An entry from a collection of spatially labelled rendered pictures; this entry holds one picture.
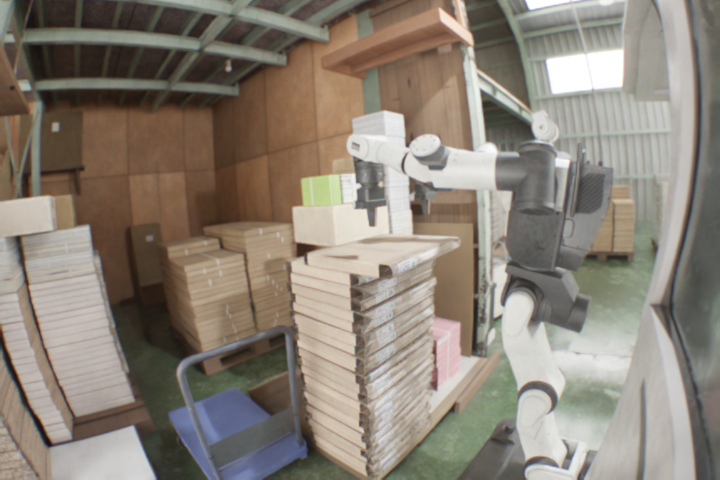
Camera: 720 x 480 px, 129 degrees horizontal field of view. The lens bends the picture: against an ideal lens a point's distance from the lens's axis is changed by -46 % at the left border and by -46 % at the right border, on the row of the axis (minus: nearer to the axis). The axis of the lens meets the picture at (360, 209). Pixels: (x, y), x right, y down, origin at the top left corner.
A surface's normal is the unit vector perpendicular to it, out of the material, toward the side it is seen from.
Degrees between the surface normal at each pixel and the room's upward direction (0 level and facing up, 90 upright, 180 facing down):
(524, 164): 71
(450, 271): 90
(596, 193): 91
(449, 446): 0
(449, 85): 90
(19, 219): 90
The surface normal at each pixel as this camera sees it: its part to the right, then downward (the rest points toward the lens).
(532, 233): -0.66, 0.30
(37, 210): 0.72, 0.00
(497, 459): -0.07, -0.99
